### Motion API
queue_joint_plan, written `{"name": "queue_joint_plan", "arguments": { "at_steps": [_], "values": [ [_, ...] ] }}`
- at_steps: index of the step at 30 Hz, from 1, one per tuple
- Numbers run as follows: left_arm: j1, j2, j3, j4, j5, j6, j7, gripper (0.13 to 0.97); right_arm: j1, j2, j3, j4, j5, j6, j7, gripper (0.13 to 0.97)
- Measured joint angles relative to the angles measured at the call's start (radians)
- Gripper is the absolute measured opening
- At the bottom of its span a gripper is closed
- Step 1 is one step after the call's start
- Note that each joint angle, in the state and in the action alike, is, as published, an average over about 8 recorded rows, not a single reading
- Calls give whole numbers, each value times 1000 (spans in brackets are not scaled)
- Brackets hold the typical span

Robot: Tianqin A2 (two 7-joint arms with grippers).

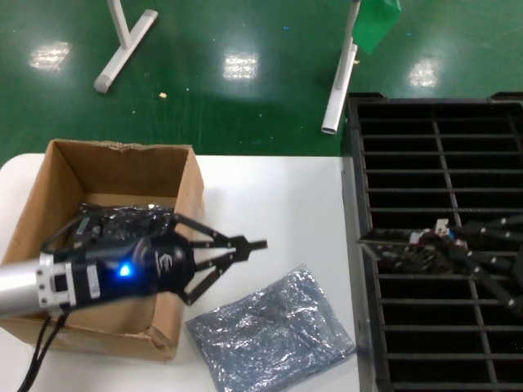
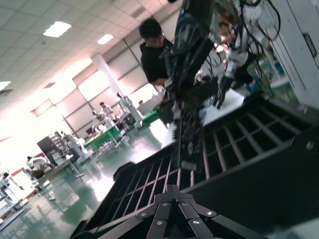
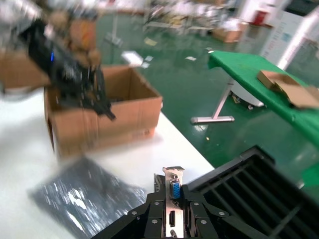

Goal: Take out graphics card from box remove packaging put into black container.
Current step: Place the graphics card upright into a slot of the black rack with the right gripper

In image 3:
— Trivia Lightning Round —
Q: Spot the black slotted plastic container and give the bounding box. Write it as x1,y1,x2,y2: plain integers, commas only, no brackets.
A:
186,145,319,239

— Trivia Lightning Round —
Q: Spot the open brown cardboard box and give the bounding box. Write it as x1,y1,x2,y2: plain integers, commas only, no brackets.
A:
43,65,164,158

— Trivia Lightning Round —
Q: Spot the red cabinet box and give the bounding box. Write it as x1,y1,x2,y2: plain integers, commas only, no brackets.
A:
252,9,268,25

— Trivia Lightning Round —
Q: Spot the graphics card with blue port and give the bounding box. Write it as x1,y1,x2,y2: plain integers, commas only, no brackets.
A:
153,166,187,239

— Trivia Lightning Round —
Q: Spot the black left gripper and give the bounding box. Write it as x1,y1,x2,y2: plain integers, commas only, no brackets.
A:
26,21,118,122

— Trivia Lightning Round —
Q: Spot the flat opened cardboard carton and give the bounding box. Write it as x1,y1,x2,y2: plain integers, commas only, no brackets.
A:
256,69,319,110

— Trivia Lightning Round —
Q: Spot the silver antistatic bag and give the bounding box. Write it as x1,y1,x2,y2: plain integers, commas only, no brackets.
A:
26,156,148,239

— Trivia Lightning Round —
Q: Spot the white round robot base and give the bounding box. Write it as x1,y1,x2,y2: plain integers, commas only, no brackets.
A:
230,81,265,110

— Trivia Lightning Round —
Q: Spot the cardboard box with plastic wrap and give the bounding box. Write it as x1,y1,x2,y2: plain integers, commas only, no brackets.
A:
212,27,243,43

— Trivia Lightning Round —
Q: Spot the green tablecloth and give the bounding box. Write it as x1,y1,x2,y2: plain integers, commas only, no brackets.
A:
207,49,319,188

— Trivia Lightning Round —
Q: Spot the white table leg with foot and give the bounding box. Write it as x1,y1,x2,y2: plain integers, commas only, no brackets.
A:
190,77,235,124

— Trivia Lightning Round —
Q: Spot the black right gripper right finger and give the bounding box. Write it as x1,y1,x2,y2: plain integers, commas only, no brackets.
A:
184,185,270,239

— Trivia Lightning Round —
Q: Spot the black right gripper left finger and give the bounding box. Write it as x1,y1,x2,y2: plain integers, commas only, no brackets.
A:
91,191,165,239

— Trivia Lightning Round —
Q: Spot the white pedestal robot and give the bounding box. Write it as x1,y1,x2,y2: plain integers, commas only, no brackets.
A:
259,4,319,73

